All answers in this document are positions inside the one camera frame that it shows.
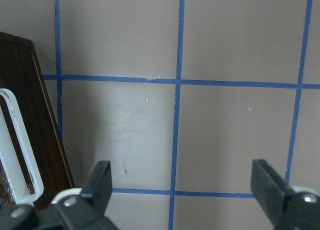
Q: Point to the dark wooden drawer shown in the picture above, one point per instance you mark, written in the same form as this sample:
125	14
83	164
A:
20	72

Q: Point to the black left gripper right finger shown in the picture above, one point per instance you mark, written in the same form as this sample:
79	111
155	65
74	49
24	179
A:
287	207

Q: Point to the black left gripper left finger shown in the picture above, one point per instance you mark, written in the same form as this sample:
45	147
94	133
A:
81	208

